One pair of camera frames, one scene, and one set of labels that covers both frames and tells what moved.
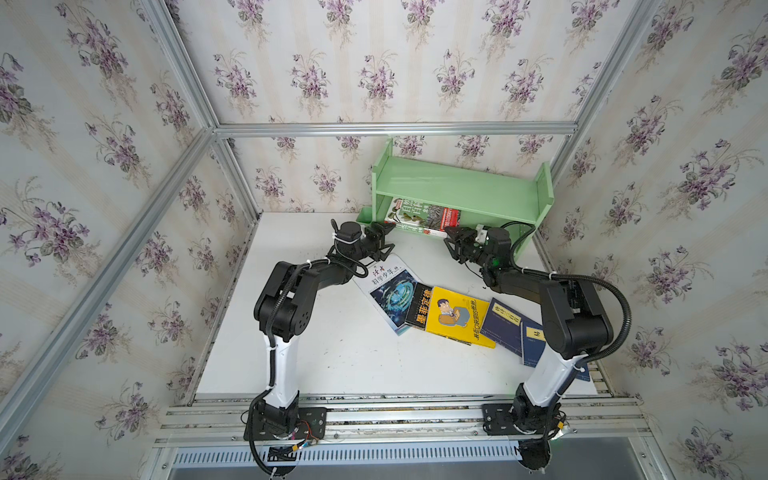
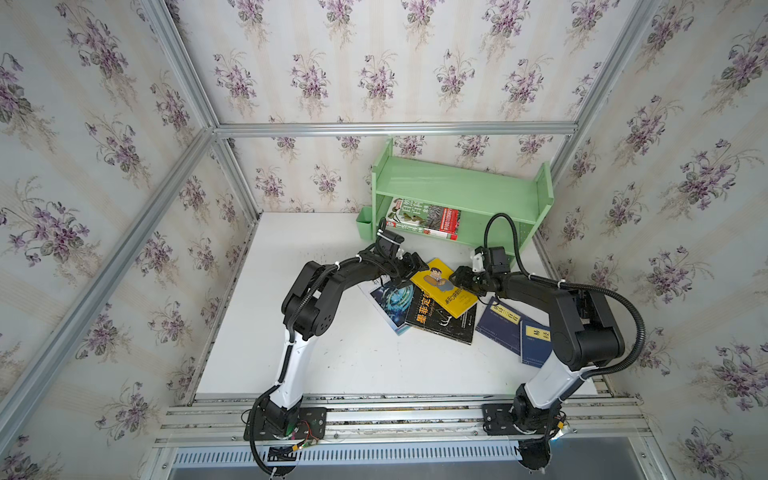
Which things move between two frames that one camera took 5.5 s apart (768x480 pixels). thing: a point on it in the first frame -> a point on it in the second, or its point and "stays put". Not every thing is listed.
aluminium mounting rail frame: (401, 437) stays put
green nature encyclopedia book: (422, 217) stays put
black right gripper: (462, 243) -> (471, 280)
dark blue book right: (533, 343) stays put
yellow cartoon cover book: (458, 317) -> (439, 283)
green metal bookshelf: (482, 197) stays put
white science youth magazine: (391, 285) stays put
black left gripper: (377, 240) -> (405, 264)
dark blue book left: (503, 326) stays put
